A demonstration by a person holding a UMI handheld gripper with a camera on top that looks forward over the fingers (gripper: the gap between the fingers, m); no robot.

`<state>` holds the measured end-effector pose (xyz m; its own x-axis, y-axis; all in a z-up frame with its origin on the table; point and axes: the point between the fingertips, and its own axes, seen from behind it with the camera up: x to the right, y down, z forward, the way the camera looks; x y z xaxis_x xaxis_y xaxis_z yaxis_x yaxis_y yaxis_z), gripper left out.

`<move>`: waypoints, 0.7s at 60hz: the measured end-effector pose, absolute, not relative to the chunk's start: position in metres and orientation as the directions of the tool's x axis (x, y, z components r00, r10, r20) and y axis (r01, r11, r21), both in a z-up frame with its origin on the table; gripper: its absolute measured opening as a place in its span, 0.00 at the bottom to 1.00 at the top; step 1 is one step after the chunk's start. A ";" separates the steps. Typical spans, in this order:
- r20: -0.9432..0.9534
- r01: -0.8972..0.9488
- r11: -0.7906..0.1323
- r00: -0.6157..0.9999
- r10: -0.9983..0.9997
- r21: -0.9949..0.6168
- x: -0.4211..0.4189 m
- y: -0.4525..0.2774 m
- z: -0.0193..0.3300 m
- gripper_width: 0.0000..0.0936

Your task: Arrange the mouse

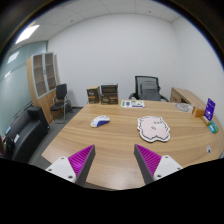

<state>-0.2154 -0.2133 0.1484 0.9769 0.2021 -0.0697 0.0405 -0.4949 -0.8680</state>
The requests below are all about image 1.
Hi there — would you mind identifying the black leather sofa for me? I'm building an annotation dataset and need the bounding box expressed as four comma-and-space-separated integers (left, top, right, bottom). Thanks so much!
1, 106, 50, 164

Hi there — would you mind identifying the wide brown cardboard box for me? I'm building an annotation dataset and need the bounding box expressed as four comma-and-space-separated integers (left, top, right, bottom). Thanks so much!
100, 92, 119, 106

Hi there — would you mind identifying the white sticker sheet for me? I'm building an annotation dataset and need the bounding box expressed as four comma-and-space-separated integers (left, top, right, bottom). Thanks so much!
120, 99, 146, 109

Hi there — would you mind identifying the black visitor chair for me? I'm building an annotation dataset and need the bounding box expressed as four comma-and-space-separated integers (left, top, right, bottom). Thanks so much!
49, 83, 73, 125

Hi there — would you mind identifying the tall brown cardboard box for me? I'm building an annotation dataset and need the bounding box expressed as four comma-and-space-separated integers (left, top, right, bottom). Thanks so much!
86, 86, 101, 105

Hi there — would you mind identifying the purple standing card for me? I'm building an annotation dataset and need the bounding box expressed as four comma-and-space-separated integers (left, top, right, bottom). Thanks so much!
203, 97, 217, 122

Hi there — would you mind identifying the ceiling light panel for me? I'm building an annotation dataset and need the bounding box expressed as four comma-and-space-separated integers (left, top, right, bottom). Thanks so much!
14, 23, 40, 45

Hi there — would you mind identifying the black cardboard box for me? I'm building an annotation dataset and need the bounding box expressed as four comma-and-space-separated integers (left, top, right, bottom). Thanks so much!
100, 83, 119, 95

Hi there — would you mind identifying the small orange box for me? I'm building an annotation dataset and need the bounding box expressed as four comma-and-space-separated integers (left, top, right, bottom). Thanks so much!
192, 105, 206, 118

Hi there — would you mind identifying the round grey-white disc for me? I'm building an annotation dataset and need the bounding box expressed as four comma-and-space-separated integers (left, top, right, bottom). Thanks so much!
174, 102, 194, 113

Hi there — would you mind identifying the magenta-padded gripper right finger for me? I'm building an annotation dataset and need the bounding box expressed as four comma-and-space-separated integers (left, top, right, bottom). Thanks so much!
133, 144, 184, 185

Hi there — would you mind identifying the black mesh office chair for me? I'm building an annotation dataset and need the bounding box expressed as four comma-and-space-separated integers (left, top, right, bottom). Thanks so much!
128, 75, 170, 103

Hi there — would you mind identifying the grey backpack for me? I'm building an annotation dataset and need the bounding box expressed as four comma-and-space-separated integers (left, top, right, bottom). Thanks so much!
139, 81, 162, 102

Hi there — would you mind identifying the wooden shelf cabinet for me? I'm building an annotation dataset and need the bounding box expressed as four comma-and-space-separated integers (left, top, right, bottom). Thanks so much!
26, 51, 61, 125

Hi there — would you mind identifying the wooden side desk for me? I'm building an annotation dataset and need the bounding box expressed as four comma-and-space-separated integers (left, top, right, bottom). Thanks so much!
169, 87, 204, 109

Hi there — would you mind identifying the white and blue computer mouse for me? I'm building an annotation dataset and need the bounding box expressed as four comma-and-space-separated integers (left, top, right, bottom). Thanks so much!
90, 115, 111, 129

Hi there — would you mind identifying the pink pig-shaped mouse pad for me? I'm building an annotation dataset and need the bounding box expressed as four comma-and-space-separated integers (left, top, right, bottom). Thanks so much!
136, 115, 171, 144

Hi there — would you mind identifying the small green box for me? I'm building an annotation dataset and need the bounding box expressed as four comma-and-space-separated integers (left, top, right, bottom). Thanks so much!
208, 120, 220, 134

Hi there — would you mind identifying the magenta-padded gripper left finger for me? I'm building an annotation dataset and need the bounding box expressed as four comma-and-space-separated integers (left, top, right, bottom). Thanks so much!
45, 144, 96, 187

